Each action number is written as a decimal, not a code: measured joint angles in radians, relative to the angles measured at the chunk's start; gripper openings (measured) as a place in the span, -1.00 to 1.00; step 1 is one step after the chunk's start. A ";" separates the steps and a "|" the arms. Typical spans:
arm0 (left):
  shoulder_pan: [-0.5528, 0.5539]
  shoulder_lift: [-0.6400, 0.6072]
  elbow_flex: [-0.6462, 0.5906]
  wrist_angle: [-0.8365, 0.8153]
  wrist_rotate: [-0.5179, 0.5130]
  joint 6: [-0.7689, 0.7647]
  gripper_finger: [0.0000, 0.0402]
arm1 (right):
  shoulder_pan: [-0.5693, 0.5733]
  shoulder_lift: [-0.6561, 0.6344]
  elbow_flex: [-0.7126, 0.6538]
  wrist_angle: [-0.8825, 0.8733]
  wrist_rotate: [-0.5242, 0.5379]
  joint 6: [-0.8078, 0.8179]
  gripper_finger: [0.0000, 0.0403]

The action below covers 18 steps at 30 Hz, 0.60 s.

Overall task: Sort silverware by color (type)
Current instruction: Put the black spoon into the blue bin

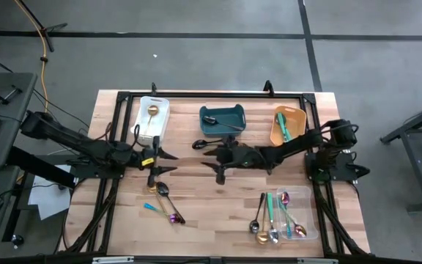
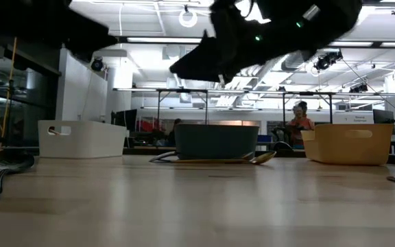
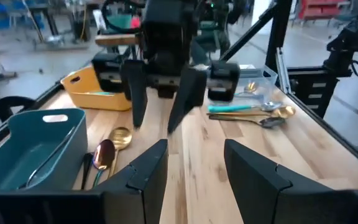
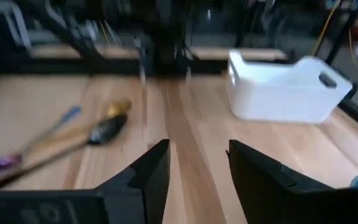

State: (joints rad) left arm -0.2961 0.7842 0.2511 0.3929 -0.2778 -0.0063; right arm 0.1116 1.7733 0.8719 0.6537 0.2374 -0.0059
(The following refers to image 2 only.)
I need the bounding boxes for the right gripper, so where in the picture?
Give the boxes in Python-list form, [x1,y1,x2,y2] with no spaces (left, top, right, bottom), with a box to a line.
[169,0,287,84]

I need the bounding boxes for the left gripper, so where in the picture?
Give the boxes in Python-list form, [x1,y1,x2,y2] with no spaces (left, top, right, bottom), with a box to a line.
[15,0,118,62]

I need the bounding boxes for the iridescent spoon teal handle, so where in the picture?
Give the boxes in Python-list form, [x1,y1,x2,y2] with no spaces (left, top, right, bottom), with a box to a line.
[0,152,36,174]

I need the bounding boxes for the overhead light bar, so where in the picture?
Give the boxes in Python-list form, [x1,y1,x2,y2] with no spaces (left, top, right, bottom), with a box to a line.
[117,36,395,49]

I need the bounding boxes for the person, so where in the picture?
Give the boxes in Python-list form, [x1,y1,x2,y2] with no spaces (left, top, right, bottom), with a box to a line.
[165,117,184,147]
[285,100,316,149]

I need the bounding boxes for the dark teal plastic bin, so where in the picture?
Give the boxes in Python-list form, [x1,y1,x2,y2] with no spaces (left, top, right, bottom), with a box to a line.
[173,123,260,161]

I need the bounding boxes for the red storage bins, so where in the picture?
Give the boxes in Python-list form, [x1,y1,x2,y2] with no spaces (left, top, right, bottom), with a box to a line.
[137,117,171,133]

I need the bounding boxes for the black computer monitor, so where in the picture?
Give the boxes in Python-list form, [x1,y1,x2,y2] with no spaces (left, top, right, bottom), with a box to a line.
[372,108,395,135]
[110,108,139,133]

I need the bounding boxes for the white plastic bin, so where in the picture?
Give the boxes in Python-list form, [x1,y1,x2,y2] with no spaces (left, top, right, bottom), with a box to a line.
[38,119,128,159]

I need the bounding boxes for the black office chair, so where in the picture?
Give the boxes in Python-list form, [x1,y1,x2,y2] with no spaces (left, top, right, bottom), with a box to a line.
[274,141,296,154]

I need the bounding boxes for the black ceiling spotlight cluster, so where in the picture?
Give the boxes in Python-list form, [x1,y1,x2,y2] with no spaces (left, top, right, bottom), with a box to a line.
[313,50,344,72]

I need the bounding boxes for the orange plastic bin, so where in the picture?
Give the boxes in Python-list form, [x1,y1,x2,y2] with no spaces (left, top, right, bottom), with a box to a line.
[300,123,395,166]

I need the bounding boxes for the white ring lamp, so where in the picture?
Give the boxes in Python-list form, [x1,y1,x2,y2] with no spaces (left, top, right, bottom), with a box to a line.
[178,8,198,28]

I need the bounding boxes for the black background rig frame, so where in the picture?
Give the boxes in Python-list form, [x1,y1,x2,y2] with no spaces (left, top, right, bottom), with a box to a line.
[282,91,334,125]
[156,88,209,125]

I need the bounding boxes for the silver ventilation duct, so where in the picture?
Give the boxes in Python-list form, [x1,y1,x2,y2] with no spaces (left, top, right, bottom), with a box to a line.
[281,47,322,72]

